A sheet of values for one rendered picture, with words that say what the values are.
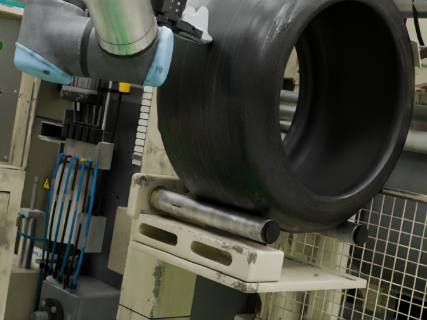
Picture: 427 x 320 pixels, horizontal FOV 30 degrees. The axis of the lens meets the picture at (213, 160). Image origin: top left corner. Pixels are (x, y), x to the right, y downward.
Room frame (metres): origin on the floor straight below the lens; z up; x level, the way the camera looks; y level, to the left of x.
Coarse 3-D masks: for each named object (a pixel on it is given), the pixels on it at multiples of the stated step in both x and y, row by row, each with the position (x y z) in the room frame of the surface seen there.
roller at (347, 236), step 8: (344, 224) 1.68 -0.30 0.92; (352, 224) 1.67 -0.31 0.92; (360, 224) 1.67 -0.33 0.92; (320, 232) 1.72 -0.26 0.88; (328, 232) 1.70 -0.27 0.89; (336, 232) 1.69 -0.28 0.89; (344, 232) 1.67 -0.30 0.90; (352, 232) 1.66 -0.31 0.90; (360, 232) 1.66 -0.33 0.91; (368, 232) 1.67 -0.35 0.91; (344, 240) 1.68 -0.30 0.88; (352, 240) 1.66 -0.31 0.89; (360, 240) 1.66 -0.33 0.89
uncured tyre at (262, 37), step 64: (192, 0) 1.56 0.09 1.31; (256, 0) 1.44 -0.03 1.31; (320, 0) 1.48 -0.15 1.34; (384, 0) 1.61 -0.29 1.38; (192, 64) 1.48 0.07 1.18; (256, 64) 1.40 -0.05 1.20; (320, 64) 1.90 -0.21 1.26; (384, 64) 1.80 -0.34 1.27; (192, 128) 1.49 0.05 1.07; (256, 128) 1.41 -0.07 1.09; (320, 128) 1.91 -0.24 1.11; (384, 128) 1.80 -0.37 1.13; (192, 192) 1.64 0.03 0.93; (256, 192) 1.47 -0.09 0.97; (320, 192) 1.79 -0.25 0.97
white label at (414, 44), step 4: (412, 40) 1.72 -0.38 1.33; (412, 44) 1.72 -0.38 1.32; (416, 44) 1.71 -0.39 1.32; (412, 48) 1.73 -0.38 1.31; (416, 48) 1.71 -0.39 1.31; (416, 52) 1.72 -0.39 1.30; (416, 56) 1.72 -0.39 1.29; (416, 60) 1.73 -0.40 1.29; (420, 60) 1.72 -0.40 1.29; (416, 64) 1.74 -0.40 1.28; (420, 64) 1.72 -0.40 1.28
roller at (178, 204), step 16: (160, 192) 1.69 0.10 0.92; (160, 208) 1.69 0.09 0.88; (176, 208) 1.64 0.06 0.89; (192, 208) 1.61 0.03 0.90; (208, 208) 1.58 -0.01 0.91; (224, 208) 1.56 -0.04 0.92; (208, 224) 1.58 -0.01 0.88; (224, 224) 1.54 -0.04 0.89; (240, 224) 1.50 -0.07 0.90; (256, 224) 1.48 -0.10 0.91; (272, 224) 1.47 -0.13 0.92; (256, 240) 1.49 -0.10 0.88; (272, 240) 1.47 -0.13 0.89
